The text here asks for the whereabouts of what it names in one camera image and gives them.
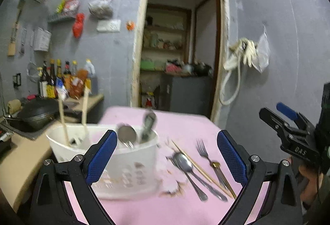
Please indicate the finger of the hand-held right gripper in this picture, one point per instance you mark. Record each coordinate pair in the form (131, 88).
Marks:
(287, 110)
(278, 124)

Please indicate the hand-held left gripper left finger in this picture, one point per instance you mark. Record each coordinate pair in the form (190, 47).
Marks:
(101, 158)

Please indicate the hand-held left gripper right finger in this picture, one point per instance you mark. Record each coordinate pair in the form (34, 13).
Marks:
(232, 156)

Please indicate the steel fork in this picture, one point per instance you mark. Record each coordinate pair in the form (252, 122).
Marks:
(202, 149)

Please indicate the white plastic utensil holder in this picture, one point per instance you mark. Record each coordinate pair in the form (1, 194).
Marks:
(134, 158)

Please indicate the silver spoon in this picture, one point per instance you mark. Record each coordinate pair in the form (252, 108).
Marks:
(226, 190)

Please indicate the small steel spoon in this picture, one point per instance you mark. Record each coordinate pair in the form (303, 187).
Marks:
(126, 134)

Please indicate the large steel spoon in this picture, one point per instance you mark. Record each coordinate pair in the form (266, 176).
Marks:
(184, 163)

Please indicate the person's right hand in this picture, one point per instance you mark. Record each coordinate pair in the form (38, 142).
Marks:
(313, 186)

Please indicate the white mesh bag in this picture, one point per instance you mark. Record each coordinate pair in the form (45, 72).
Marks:
(263, 54)

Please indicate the pink tablecloth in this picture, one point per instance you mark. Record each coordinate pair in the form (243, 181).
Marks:
(180, 124)

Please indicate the cream rubber gloves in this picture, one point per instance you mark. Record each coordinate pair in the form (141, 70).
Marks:
(248, 52)

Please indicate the beige kitchen counter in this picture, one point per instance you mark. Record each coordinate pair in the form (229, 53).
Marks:
(28, 152)

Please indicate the grey cabinet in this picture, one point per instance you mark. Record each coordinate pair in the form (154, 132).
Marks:
(188, 96)

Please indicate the black wok with lid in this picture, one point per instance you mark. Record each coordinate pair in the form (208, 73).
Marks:
(38, 112)

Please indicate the chili powder bag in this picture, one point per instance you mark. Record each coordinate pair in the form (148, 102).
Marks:
(78, 83)

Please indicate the cooking oil jug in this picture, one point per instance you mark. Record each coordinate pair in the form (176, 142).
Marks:
(90, 72)

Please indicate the steel sink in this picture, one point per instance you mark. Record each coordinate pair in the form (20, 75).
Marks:
(15, 128)

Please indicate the black cooking pot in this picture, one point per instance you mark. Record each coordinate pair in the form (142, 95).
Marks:
(202, 69)

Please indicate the pink scrub brush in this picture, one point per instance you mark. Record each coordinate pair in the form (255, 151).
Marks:
(31, 97)

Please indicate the row of sauce bottles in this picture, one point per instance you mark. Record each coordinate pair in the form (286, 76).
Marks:
(52, 78)

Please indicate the steel cooking pot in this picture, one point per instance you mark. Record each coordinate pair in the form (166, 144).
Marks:
(187, 68)

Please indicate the loofah sponge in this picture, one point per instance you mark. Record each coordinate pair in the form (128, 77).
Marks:
(14, 106)

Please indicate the green box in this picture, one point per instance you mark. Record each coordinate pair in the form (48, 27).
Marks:
(147, 65)

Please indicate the pink cloth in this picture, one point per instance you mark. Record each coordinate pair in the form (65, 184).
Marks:
(173, 68)

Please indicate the hanging mesh strainer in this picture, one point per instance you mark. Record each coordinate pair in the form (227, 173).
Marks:
(32, 71)

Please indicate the wooden shelf unit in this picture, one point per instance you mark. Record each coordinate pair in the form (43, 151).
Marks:
(187, 34)

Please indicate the red plastic bag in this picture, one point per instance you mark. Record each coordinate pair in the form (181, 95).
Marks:
(78, 27)

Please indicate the hanging steel peeler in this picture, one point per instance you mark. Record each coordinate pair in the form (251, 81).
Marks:
(23, 41)

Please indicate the clear plastic bag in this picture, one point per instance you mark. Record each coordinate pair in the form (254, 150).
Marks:
(101, 7)

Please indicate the green yellow snack packet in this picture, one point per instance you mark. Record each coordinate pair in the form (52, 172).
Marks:
(61, 5)

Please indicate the wooden door frame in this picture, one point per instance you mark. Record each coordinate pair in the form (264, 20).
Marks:
(223, 34)

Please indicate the black wall socket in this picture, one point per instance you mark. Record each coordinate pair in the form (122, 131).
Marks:
(16, 79)

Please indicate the white wall box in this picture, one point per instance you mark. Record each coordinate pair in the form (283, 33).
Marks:
(42, 39)

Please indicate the white wall socket panel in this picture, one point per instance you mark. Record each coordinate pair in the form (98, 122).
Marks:
(108, 25)

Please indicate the orange wall hook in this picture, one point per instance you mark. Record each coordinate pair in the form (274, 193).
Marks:
(130, 25)

